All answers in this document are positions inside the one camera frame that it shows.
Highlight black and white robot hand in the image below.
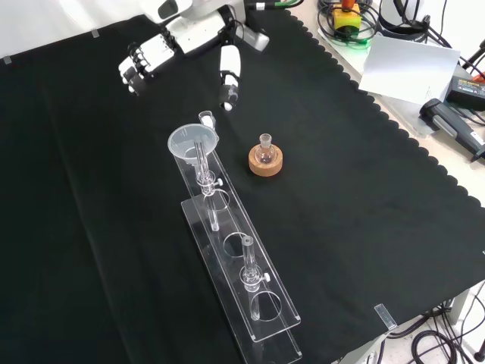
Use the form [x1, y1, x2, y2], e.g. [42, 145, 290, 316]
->
[117, 7, 243, 111]

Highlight clear plastic funnel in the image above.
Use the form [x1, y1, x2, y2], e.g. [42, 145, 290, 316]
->
[167, 123, 221, 170]

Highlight glass weighing funnel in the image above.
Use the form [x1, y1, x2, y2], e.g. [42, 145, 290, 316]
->
[198, 110, 216, 130]

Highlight clear acrylic funnel stand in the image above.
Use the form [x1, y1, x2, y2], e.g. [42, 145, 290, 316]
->
[172, 140, 304, 360]

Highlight small round-bottom glass flask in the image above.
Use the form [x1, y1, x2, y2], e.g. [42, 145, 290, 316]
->
[254, 133, 277, 165]

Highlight yellow stop button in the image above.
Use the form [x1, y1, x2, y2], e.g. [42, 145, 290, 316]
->
[332, 0, 361, 34]

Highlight pale board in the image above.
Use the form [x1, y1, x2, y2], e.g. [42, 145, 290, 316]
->
[358, 32, 462, 104]

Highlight black and grey handheld device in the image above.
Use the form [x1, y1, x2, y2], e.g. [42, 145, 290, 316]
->
[418, 98, 485, 162]

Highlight black power adapter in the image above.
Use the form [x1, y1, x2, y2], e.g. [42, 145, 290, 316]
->
[446, 74, 485, 111]

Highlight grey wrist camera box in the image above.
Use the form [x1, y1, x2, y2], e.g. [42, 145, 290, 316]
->
[238, 25, 271, 52]

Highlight green cable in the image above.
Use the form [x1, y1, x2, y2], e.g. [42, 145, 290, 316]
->
[246, 0, 304, 11]

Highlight cork ring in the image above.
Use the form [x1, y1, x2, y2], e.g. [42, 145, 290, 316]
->
[248, 146, 284, 177]

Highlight black floor cables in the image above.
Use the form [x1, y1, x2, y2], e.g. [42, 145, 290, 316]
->
[411, 299, 485, 364]

